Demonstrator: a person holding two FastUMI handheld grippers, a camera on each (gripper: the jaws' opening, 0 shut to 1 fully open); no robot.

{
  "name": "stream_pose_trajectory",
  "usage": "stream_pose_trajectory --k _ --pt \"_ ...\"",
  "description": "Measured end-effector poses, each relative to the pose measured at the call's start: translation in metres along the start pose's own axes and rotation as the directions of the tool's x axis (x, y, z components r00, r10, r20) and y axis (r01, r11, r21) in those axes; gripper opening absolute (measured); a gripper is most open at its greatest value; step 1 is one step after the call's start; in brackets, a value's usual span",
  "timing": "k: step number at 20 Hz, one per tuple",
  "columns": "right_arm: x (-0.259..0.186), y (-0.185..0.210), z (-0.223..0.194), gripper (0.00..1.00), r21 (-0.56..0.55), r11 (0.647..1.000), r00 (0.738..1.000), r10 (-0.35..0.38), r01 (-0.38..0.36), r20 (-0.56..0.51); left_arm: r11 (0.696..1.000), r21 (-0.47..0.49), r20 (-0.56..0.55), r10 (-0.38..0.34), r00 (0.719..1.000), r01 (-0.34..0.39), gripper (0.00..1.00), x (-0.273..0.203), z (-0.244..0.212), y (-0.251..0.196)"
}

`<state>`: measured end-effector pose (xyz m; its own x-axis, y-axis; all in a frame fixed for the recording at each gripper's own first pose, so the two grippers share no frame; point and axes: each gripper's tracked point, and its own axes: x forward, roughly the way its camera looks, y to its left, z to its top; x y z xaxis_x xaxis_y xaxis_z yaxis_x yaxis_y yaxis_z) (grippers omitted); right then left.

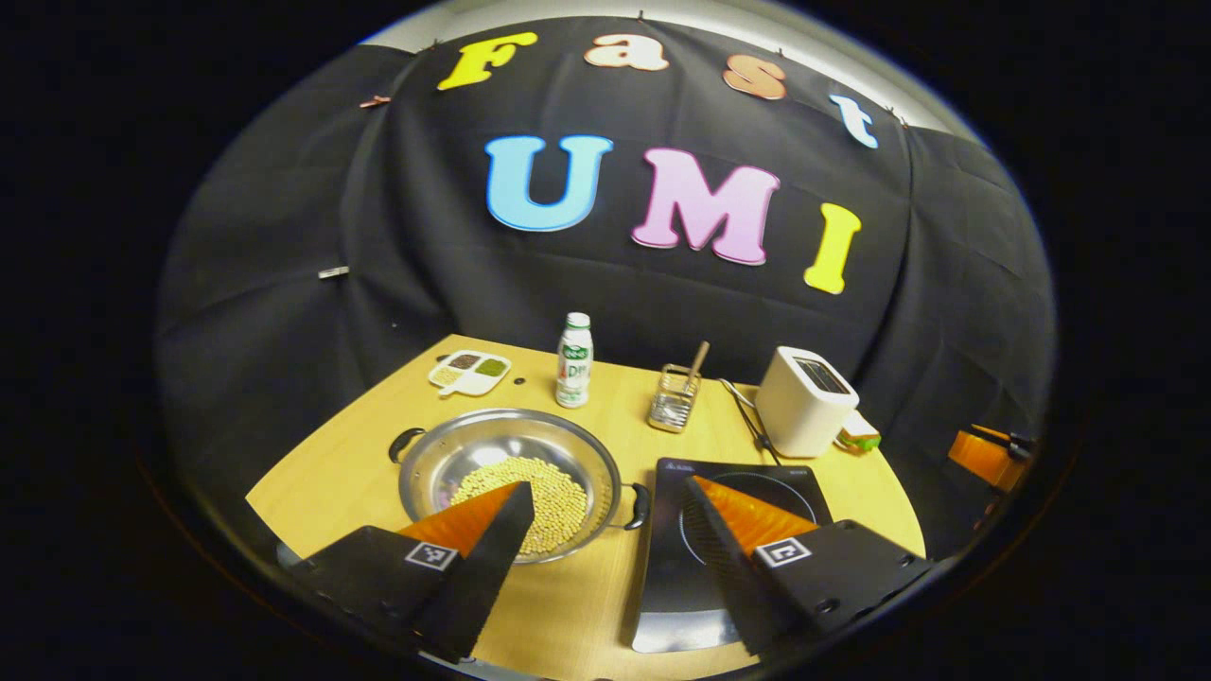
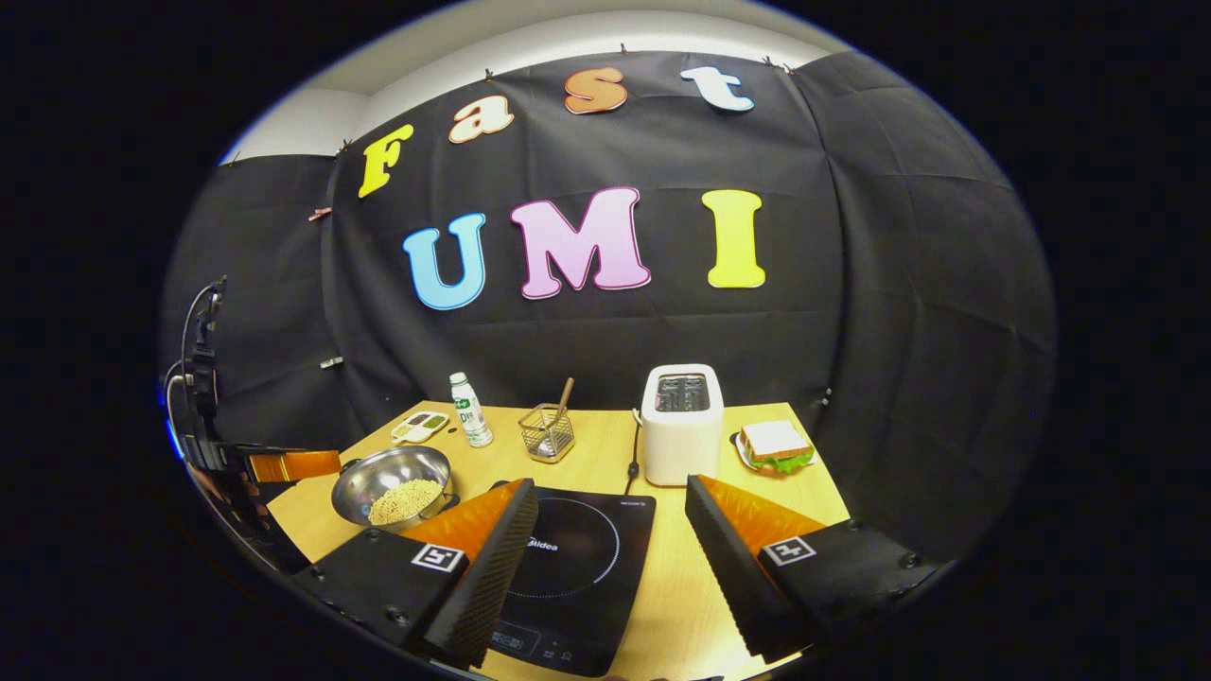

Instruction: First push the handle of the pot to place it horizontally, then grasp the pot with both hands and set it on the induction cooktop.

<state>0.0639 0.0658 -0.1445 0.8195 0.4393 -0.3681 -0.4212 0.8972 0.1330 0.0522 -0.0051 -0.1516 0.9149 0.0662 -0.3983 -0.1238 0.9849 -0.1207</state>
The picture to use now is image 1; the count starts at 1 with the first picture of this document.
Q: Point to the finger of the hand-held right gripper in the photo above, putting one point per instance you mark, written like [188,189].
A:
[1017,442]
[984,459]

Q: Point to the black induction cooktop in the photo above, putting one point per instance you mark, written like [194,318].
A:
[662,567]

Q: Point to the white toaster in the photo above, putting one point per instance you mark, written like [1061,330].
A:
[799,411]

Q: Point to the white divided plate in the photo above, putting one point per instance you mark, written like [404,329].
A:
[468,371]

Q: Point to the pile of soybeans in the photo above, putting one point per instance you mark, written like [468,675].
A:
[558,492]

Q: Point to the wooden stick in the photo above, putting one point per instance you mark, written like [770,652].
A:
[697,364]

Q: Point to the sandwich with lettuce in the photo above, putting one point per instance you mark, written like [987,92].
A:
[861,437]

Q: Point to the black backdrop cloth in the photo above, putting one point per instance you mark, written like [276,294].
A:
[426,246]

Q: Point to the pink clip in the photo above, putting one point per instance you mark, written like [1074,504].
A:
[375,100]

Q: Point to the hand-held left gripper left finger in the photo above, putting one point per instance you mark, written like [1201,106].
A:
[482,577]

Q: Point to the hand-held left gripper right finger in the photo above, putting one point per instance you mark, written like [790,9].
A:
[724,567]

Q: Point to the white drink bottle green label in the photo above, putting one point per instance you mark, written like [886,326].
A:
[573,364]

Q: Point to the stainless steel pot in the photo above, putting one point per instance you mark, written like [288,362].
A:
[454,454]

